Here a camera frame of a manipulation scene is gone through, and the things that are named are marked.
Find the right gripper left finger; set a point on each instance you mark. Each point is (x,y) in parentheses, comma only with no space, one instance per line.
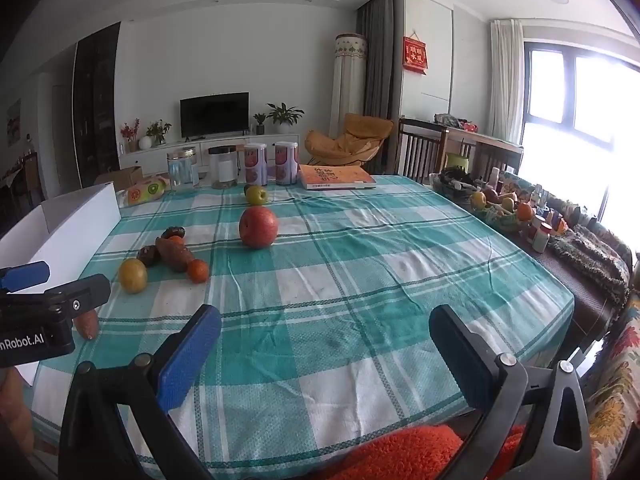
(94,442)

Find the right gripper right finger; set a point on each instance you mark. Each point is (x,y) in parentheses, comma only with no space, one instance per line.
(555,442)

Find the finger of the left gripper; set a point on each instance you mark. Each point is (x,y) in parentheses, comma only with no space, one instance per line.
(81,296)
(16,278)

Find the yellow round fruit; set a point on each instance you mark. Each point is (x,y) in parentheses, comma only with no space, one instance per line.
(132,276)

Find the long sweet potato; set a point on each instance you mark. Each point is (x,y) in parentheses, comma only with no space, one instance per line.
(175,255)

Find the dark brown water chestnut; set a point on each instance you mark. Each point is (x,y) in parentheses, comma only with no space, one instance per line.
(173,231)

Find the small orange tangerine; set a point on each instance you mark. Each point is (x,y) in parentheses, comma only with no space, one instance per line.
(198,271)

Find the red apple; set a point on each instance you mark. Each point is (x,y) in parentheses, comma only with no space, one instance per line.
(258,227)

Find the green apple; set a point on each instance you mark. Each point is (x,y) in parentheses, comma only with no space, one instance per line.
(257,196)

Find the person left hand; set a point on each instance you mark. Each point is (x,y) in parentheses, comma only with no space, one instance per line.
(14,411)

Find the white cardboard box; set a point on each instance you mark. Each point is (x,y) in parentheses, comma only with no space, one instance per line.
(65,233)

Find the orange fluffy cloth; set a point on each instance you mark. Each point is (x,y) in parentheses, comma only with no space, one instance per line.
(414,453)

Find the floral sofa cushion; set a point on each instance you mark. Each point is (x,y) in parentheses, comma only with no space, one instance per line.
(613,401)

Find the brown cardboard box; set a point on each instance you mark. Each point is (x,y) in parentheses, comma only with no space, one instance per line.
(121,179)

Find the fruit print pouch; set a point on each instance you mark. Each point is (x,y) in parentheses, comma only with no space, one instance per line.
(148,190)

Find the gold lid glass jar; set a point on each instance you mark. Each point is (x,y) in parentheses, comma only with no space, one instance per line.
(182,167)

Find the fruit basket on sideboard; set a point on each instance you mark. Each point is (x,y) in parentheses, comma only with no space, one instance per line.
(503,213)

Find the red flower vase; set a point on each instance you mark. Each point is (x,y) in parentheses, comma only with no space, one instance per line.
(129,132)

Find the green plant white vase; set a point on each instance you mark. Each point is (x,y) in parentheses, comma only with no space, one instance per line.
(155,135)

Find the teal plaid tablecloth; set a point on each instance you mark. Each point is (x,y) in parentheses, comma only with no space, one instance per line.
(324,342)

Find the black lid plastic jar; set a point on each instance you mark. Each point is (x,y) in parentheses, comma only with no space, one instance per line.
(223,166)

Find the dark glass cabinet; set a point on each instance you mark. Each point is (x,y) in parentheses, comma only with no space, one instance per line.
(94,128)

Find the left pink canister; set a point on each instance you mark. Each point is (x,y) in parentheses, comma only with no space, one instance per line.
(256,164)

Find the pink canister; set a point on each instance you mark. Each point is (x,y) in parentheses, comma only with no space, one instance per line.
(286,154)
(256,164)

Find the black television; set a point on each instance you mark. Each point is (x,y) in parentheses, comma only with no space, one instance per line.
(215,114)

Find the dark wooden chair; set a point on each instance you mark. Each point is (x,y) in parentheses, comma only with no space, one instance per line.
(420,149)

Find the small potted plant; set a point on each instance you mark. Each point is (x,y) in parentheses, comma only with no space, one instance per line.
(259,120)

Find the right pink canister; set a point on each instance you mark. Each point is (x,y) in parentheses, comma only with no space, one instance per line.
(286,154)

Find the orange book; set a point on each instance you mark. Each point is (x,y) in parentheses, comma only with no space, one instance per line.
(335,178)

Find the large potted plant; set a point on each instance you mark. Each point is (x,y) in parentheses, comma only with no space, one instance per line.
(284,117)

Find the orange lounge chair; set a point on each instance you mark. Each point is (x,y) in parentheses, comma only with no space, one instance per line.
(359,142)

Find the white window curtain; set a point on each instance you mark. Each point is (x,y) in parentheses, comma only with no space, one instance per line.
(507,86)

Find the covered standing air conditioner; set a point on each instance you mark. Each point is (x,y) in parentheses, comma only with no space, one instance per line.
(349,76)

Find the wall painting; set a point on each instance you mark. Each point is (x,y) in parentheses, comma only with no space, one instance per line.
(13,123)

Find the red wall hanging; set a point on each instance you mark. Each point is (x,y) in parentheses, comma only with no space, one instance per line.
(414,55)

